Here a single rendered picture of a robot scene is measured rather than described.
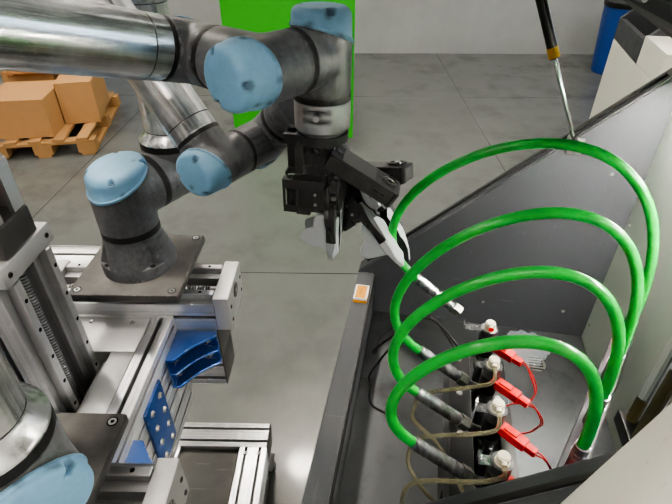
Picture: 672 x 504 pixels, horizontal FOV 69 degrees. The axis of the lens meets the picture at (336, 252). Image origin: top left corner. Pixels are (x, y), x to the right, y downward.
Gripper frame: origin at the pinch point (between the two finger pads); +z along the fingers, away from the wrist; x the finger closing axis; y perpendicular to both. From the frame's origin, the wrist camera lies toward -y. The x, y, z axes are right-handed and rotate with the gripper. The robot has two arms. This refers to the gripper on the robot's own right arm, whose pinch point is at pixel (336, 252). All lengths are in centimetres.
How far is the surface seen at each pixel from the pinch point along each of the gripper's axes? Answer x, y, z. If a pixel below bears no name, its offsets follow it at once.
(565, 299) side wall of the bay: -31, -48, 28
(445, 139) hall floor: -353, -31, 117
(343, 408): 8.7, -3.3, 27.0
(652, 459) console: 38, -30, -12
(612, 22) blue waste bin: -585, -206, 56
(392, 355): 17.0, -10.8, 3.5
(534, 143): -1.0, -25.7, -20.0
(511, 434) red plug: 18.5, -27.9, 13.8
